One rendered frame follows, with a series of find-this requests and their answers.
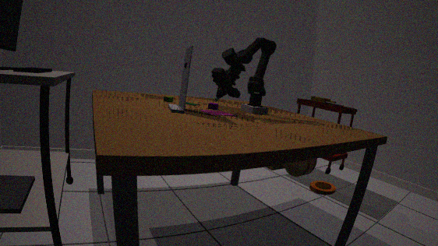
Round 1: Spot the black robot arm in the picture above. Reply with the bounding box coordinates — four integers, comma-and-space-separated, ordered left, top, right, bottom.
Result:
221, 37, 277, 107

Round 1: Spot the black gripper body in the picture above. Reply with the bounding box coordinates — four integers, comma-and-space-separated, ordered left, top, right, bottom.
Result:
212, 68, 241, 98

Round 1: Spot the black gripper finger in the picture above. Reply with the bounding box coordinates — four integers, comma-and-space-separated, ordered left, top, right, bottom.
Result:
220, 87, 234, 98
216, 79, 229, 97

